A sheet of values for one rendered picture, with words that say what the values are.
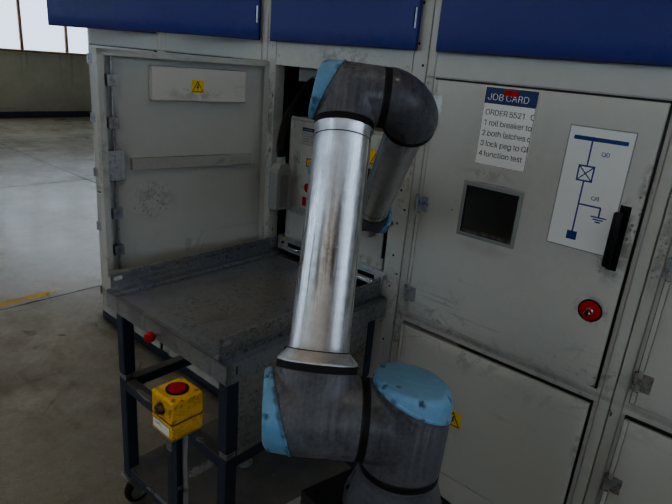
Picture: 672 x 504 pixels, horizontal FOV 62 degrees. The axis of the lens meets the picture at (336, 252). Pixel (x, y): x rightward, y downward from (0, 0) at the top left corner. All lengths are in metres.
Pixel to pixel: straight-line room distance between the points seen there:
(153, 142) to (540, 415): 1.50
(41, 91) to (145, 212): 11.28
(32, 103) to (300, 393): 12.46
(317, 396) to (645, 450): 0.97
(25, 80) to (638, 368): 12.49
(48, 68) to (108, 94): 11.36
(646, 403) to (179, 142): 1.63
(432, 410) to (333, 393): 0.17
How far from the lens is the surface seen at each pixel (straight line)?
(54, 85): 13.37
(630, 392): 1.65
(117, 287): 1.91
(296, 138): 2.15
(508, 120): 1.59
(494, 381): 1.77
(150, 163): 2.02
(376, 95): 1.08
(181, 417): 1.29
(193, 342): 1.59
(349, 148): 1.04
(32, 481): 2.57
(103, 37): 3.23
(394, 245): 1.85
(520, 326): 1.67
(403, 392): 0.98
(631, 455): 1.71
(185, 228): 2.15
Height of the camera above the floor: 1.60
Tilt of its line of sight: 19 degrees down
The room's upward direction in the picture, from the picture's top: 5 degrees clockwise
